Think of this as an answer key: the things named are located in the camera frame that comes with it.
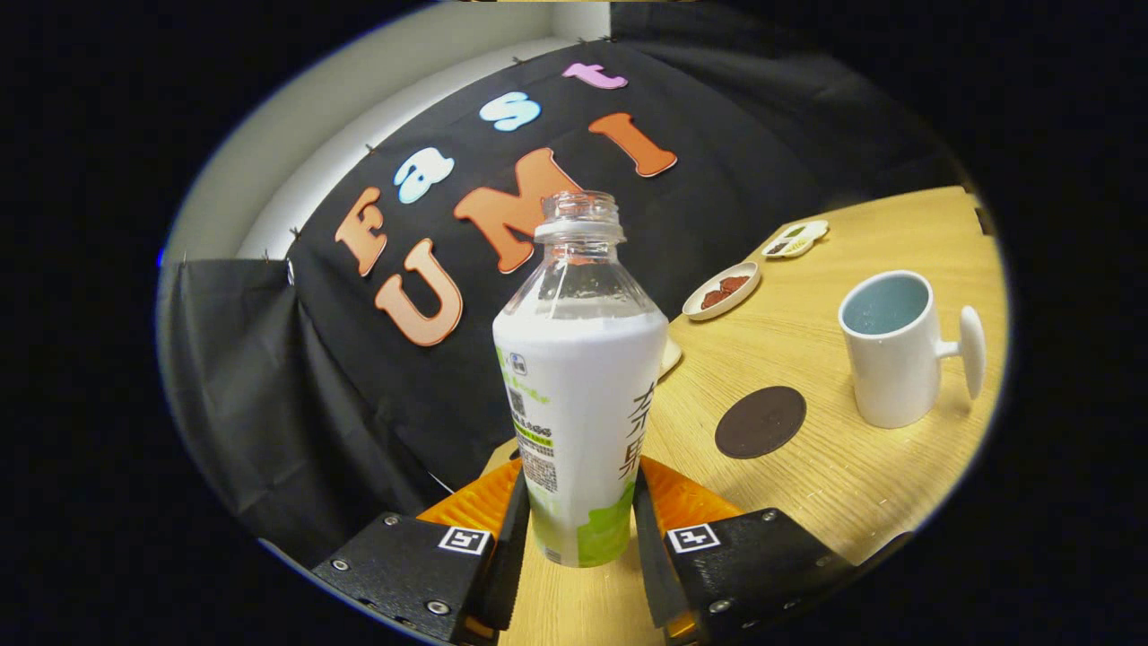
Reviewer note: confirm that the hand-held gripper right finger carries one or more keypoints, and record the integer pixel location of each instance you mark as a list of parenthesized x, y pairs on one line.
[(653, 574)]

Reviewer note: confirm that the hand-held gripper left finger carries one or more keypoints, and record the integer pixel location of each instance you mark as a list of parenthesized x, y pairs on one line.
[(511, 556)]

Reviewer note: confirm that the white green juice bottle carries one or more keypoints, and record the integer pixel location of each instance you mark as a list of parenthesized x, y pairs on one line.
[(583, 404)]

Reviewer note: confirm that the dark brown round coaster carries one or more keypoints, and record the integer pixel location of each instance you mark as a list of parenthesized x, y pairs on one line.
[(760, 422)]

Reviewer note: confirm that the white cup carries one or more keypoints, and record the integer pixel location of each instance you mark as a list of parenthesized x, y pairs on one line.
[(897, 377)]

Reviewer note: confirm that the wooden table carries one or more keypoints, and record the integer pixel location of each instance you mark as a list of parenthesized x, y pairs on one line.
[(852, 502)]

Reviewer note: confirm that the white oval dish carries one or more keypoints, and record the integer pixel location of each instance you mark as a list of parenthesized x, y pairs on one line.
[(701, 308)]

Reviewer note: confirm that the red food pieces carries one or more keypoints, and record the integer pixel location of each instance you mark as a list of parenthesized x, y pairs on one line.
[(725, 292)]

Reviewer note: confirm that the white divided dish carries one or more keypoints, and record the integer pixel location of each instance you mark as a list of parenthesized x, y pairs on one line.
[(796, 240)]

